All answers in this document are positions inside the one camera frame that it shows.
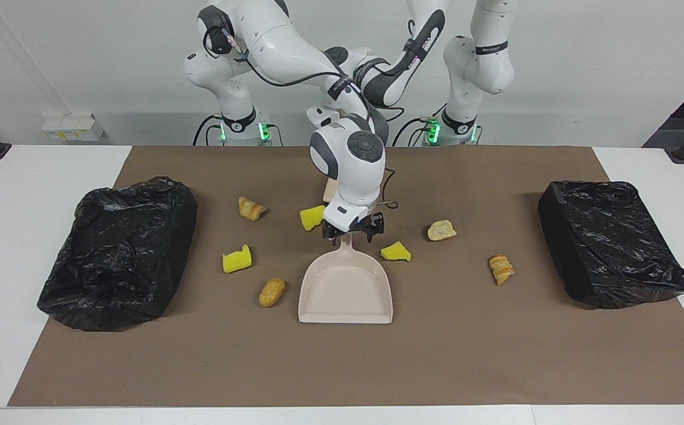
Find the yellow sponge piece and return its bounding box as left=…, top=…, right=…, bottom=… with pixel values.
left=222, top=244, right=253, bottom=274
left=381, top=241, right=412, bottom=262
left=299, top=205, right=326, bottom=231

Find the beige plastic dustpan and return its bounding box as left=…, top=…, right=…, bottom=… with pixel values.
left=298, top=233, right=394, bottom=325

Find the pale bread lump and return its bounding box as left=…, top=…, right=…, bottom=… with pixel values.
left=427, top=220, right=457, bottom=241

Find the striped croissant piece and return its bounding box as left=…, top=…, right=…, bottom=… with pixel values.
left=489, top=254, right=515, bottom=286
left=238, top=197, right=268, bottom=222

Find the brown peanut shaped bread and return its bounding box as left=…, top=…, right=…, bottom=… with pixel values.
left=258, top=278, right=287, bottom=308

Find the black bag lined bin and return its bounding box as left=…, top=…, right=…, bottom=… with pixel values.
left=37, top=176, right=199, bottom=332
left=538, top=181, right=684, bottom=309

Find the brown table mat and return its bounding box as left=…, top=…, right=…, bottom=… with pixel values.
left=8, top=146, right=684, bottom=407

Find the white box with labels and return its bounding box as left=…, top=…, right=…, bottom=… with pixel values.
left=41, top=113, right=106, bottom=142

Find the black base cable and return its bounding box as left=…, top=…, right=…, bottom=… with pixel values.
left=193, top=114, right=224, bottom=146
left=392, top=117, right=434, bottom=147

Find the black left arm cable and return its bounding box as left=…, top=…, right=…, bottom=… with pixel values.
left=377, top=18, right=437, bottom=125

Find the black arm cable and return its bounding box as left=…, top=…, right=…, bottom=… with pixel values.
left=377, top=18, right=437, bottom=125
left=203, top=24, right=401, bottom=210

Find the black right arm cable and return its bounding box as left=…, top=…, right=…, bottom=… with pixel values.
left=203, top=24, right=401, bottom=210

